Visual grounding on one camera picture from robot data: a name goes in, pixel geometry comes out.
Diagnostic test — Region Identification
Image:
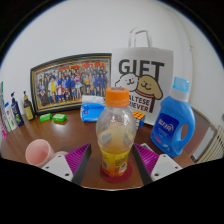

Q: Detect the white printed paper gift bag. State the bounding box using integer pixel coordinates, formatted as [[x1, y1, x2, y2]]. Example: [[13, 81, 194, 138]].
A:
[[110, 27, 175, 126]]

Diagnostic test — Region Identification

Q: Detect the blue and white tall tube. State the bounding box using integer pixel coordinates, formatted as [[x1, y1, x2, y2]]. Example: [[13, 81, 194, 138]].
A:
[[0, 80, 6, 114]]

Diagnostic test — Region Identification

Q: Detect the pink mug with yellow print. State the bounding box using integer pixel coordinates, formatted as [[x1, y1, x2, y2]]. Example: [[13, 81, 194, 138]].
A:
[[25, 138, 69, 168]]

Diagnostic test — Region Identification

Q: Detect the framed group photo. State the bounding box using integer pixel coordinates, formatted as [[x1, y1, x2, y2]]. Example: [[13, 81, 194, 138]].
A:
[[29, 52, 113, 116]]

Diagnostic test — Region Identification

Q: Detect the blue tissue pack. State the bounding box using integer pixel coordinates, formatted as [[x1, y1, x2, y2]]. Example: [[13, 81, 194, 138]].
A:
[[80, 95, 107, 123]]

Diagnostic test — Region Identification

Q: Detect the blue detergent jug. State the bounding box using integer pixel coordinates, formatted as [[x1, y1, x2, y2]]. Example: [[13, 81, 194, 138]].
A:
[[149, 76, 196, 158]]

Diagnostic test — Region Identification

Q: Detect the dark blue pump bottle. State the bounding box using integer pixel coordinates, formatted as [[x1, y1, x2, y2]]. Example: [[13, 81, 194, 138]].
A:
[[9, 91, 25, 128]]

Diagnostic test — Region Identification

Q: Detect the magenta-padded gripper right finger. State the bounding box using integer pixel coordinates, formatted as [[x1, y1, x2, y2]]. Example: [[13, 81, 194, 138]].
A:
[[131, 143, 184, 186]]

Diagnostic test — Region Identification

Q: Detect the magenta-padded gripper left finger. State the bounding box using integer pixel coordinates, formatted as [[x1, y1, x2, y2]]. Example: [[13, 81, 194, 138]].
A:
[[40, 143, 93, 186]]

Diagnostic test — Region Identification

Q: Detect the pink and white tall tube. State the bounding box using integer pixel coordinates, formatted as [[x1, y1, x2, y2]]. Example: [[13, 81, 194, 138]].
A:
[[0, 109, 9, 140]]

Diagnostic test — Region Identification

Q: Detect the orange-capped juice bottle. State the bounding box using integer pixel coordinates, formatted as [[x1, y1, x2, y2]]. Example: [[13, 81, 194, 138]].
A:
[[95, 87, 138, 178]]

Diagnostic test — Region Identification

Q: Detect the white radiator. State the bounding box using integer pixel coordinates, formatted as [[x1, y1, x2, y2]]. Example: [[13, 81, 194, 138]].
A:
[[196, 124, 224, 164]]

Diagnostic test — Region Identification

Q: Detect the small dark yellow-labelled bottle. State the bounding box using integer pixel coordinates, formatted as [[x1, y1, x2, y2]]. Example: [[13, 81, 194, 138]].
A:
[[22, 90, 36, 122]]

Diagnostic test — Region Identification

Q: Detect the white shampoo bottle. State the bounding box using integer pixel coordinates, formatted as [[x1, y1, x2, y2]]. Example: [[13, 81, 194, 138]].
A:
[[3, 101, 18, 132]]

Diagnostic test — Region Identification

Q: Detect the flat round red coaster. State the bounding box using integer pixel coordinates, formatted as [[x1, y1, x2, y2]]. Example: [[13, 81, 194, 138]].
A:
[[99, 162, 133, 185]]

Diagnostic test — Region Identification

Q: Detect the dark wooden side table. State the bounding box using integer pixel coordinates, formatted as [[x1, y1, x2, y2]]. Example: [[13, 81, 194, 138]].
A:
[[184, 106, 216, 158]]

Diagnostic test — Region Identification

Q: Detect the small green box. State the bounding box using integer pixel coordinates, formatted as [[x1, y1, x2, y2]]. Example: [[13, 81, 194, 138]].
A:
[[51, 113, 68, 123], [38, 113, 53, 123]]

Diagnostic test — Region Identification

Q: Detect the white remote control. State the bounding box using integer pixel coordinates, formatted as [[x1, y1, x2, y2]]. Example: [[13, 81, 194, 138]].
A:
[[139, 142, 155, 151]]

